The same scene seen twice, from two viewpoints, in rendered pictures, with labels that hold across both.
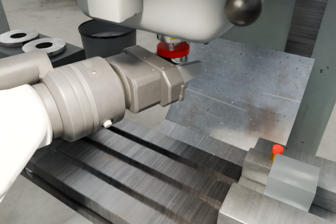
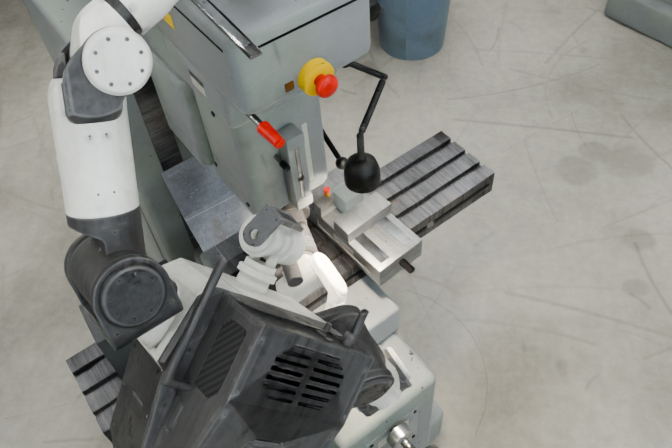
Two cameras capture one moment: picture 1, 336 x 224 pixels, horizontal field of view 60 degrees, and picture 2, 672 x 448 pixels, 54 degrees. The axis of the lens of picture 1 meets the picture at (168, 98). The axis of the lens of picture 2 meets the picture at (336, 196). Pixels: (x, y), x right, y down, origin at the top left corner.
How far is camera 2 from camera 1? 1.34 m
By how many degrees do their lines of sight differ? 50
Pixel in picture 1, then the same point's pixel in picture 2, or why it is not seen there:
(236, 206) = (348, 225)
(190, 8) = (322, 175)
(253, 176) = (327, 211)
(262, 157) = (323, 200)
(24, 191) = not seen: outside the picture
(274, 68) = not seen: hidden behind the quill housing
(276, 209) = (357, 210)
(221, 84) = (216, 188)
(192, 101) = (209, 219)
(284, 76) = not seen: hidden behind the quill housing
